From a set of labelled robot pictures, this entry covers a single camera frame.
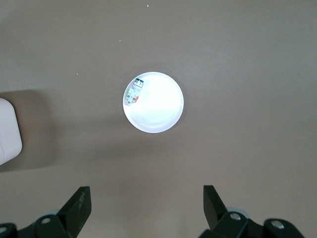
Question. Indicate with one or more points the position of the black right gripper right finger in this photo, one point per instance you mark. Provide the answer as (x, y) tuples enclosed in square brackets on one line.
[(214, 208)]

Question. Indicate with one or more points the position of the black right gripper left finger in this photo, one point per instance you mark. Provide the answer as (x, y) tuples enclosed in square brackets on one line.
[(74, 213)]

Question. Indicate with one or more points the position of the white lidded storage box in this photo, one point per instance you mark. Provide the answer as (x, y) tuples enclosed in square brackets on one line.
[(8, 131)]

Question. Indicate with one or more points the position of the pink round plate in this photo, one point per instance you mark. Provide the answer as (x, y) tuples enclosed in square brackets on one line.
[(158, 109)]

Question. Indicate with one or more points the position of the green white switch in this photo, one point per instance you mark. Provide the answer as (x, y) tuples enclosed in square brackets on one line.
[(133, 93)]

